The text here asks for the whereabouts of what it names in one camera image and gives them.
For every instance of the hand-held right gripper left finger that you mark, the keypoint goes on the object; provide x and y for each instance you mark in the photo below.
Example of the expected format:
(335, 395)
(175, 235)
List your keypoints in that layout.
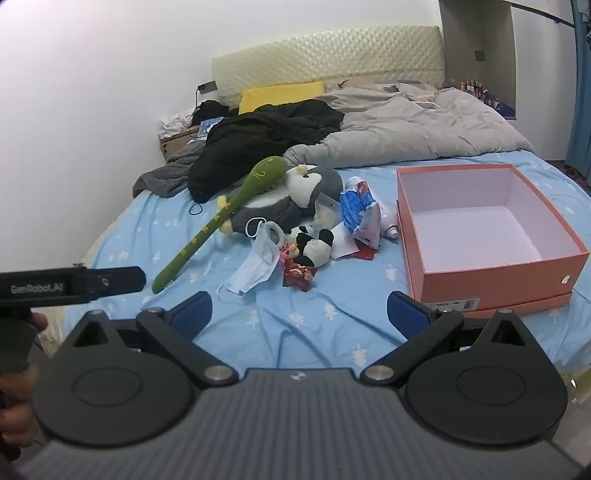
(194, 314)

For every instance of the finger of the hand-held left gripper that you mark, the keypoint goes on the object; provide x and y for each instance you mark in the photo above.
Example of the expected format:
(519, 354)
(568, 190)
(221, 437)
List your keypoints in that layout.
(120, 280)

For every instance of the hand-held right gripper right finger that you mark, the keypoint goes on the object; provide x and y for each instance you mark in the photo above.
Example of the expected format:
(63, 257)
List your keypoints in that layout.
(406, 316)

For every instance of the blue face mask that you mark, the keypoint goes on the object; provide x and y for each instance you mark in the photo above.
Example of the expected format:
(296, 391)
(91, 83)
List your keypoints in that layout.
(256, 267)

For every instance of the orange cardboard box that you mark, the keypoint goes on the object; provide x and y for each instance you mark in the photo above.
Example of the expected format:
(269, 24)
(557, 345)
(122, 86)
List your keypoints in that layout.
(485, 281)

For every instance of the red shiny packet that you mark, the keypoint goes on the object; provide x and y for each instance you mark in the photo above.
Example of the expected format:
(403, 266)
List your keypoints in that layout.
(298, 274)

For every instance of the small panda plush toy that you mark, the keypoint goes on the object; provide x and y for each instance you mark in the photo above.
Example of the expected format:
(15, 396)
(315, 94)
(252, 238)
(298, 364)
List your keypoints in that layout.
(316, 249)

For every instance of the blue white plastic wrapper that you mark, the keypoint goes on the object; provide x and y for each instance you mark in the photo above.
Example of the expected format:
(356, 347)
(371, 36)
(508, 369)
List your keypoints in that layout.
(355, 207)

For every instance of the clear plastic bag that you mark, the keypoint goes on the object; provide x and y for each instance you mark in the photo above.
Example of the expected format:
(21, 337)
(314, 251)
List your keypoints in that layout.
(328, 207)

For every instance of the person's left hand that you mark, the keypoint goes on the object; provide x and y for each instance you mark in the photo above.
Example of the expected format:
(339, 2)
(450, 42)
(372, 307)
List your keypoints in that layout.
(16, 406)

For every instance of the red envelope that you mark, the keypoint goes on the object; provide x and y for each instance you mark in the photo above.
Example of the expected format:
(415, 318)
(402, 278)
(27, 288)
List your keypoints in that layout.
(364, 254)

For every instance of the blue bed sheet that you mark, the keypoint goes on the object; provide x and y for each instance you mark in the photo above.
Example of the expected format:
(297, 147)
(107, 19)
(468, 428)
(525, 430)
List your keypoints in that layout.
(323, 314)

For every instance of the white tube bottle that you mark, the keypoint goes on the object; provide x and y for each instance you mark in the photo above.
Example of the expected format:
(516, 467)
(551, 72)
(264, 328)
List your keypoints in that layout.
(388, 221)

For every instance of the dark grey blanket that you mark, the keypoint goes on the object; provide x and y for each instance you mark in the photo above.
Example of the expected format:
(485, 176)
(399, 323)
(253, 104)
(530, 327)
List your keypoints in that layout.
(161, 177)

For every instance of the grey penguin plush toy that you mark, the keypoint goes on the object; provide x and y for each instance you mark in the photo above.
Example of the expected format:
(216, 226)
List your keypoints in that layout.
(277, 210)

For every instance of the brown cardboard box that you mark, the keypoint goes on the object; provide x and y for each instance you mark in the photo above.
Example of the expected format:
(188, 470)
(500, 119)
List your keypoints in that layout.
(173, 143)

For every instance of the green plush stick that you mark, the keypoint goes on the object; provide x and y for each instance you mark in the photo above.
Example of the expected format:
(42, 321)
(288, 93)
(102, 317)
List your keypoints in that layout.
(258, 177)

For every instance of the white crumpled clothes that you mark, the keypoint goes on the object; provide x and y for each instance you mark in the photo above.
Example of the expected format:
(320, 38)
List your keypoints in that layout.
(175, 122)

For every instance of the light grey duvet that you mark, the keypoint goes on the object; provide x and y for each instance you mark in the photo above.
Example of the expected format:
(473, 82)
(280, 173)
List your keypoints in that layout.
(415, 129)

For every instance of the black jacket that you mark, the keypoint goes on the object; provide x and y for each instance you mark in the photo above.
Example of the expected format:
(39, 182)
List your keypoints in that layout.
(258, 134)

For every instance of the black bag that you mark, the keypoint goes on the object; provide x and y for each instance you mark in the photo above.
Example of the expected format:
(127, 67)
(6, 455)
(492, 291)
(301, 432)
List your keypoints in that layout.
(210, 110)

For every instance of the white booklet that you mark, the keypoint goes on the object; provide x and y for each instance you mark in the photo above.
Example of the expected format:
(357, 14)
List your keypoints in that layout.
(425, 100)

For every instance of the yellow pillow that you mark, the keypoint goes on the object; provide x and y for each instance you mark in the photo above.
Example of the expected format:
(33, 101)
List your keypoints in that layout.
(277, 94)

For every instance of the row of small bottles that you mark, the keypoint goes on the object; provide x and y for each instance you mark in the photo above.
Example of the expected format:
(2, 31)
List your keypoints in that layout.
(473, 87)

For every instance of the blue curtain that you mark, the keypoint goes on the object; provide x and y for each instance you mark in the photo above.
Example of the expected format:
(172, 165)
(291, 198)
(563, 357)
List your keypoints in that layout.
(579, 115)

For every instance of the cream quilted headboard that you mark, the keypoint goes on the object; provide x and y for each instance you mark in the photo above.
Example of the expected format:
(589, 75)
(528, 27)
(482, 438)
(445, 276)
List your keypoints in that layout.
(323, 55)

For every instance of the grey built-in cabinet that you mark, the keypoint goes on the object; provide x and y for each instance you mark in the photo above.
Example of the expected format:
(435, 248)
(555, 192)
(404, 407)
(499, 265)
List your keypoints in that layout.
(475, 27)

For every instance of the wall switch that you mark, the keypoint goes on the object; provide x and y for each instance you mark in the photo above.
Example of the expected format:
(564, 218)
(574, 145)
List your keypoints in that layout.
(480, 55)

